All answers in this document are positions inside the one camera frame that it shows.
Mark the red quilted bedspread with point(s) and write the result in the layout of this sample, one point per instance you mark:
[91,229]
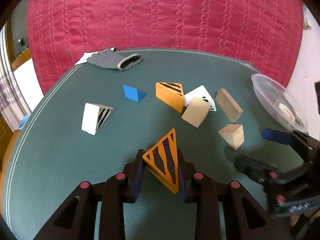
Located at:
[266,33]

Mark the orange striped wedge block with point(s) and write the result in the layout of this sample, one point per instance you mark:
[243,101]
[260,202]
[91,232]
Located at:
[171,93]

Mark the white paper sheet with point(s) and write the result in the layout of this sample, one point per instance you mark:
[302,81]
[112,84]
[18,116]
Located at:
[86,55]

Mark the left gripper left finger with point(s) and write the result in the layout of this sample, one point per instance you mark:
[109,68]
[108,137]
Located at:
[119,189]

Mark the light wood wedge block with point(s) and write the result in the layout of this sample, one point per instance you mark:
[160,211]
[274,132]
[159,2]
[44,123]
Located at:
[233,134]

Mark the white black striped wedge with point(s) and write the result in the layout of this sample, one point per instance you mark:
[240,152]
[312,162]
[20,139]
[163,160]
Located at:
[94,117]

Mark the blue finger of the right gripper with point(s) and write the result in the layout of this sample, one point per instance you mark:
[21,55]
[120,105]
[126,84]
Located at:
[277,136]

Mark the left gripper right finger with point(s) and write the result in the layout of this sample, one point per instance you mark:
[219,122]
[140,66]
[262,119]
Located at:
[200,189]

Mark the orange black striped wedge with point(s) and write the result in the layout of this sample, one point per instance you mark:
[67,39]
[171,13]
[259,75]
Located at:
[162,161]

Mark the green table mat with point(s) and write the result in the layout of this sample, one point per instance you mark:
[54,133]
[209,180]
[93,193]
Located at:
[53,155]

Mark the cream wooden block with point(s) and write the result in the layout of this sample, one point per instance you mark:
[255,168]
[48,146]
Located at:
[196,112]

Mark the blue wedge block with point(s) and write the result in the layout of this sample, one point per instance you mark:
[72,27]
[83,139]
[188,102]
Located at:
[133,93]

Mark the white striped triangle block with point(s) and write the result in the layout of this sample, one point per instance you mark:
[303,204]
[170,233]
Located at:
[201,93]

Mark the clear plastic bowl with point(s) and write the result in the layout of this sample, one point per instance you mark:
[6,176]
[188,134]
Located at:
[270,93]

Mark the grey work glove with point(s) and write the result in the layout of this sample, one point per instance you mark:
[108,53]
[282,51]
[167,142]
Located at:
[109,59]

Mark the brown wooden rectangular block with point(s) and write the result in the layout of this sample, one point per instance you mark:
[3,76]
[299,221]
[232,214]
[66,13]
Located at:
[228,105]

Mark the white tape roll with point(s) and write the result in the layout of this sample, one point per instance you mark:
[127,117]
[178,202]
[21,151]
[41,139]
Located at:
[285,116]

